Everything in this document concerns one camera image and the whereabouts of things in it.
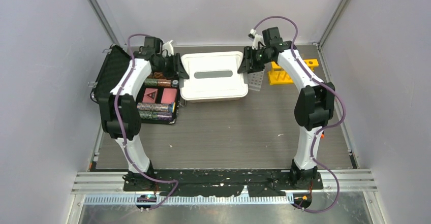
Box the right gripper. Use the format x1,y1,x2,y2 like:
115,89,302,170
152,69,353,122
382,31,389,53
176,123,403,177
237,47,272,75

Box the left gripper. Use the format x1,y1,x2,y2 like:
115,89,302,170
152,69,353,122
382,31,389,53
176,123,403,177
155,53,190,81

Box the clear tube rack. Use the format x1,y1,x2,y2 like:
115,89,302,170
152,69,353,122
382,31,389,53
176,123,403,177
248,71,264,91

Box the white bin lid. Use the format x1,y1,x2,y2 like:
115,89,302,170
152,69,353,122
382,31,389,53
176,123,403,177
180,51,249,98

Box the yellow test tube rack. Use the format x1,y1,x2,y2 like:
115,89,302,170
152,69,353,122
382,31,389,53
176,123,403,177
267,59,319,85

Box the pink plastic bin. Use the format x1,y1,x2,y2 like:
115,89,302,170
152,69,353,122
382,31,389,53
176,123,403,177
181,94,244,103

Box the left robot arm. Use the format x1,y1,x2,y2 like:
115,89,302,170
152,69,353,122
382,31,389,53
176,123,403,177
93,35,188,190

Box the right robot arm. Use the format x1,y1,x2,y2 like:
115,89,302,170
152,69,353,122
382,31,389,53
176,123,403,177
237,27,335,189

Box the black poker chip case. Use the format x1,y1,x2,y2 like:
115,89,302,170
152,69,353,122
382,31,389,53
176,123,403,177
90,45,185,124

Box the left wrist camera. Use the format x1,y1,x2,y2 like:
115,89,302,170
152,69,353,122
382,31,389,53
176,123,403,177
162,40,174,57

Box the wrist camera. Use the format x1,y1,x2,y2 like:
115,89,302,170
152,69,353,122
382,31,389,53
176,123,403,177
162,40,174,57
248,29,265,50

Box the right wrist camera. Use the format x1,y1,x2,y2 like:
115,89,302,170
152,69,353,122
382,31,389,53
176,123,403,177
248,29,265,50

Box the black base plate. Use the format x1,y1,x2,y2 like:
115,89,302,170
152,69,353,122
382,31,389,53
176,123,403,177
122,169,323,197

